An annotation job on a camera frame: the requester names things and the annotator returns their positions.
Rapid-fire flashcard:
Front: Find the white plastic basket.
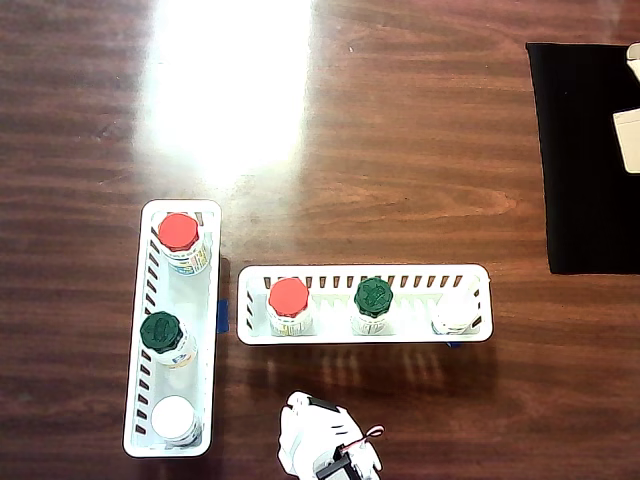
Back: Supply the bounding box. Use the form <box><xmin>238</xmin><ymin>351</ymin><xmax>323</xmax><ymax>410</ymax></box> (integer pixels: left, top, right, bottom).
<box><xmin>235</xmin><ymin>263</ymin><xmax>495</xmax><ymax>346</ymax></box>
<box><xmin>122</xmin><ymin>198</ymin><xmax>223</xmax><ymax>459</ymax></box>

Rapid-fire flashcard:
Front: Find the black cloth mat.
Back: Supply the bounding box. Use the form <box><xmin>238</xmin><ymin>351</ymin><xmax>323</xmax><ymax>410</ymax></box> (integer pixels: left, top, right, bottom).
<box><xmin>525</xmin><ymin>42</ymin><xmax>640</xmax><ymax>275</ymax></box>

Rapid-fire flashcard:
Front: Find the cardboard box with white labels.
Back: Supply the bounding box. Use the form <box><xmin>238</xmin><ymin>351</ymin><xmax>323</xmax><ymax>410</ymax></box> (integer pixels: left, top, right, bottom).
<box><xmin>612</xmin><ymin>42</ymin><xmax>640</xmax><ymax>175</ymax></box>

